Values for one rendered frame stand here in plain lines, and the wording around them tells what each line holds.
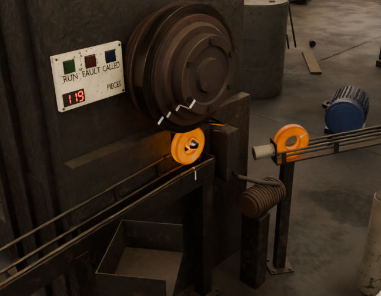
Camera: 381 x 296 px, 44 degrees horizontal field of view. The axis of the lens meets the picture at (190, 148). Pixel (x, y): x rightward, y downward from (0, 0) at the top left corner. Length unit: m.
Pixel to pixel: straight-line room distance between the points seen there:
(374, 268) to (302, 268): 0.37
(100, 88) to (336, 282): 1.50
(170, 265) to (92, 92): 0.63
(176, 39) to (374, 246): 1.30
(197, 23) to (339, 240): 1.57
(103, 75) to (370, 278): 1.52
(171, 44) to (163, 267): 0.73
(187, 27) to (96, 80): 0.35
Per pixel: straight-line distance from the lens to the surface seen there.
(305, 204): 3.03
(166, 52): 1.60
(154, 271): 1.57
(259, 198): 2.08
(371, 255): 2.34
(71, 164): 1.65
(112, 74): 1.66
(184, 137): 1.82
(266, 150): 2.11
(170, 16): 1.61
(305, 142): 2.17
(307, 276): 2.50
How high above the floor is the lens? 1.63
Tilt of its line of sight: 27 degrees down
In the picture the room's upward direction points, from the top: 1 degrees counter-clockwise
